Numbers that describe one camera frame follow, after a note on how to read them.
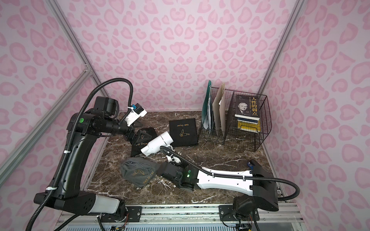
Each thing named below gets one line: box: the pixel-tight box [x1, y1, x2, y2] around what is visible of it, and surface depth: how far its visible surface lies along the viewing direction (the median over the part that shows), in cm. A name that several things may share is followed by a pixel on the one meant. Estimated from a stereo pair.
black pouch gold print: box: [168, 117, 199, 147], surface depth 111 cm
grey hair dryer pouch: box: [120, 157, 161, 188], surface depth 84 cm
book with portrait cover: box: [234, 94, 261, 121], surface depth 93 cm
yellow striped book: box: [237, 119, 262, 134], surface depth 92 cm
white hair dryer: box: [140, 130, 174, 157], surface depth 72 cm
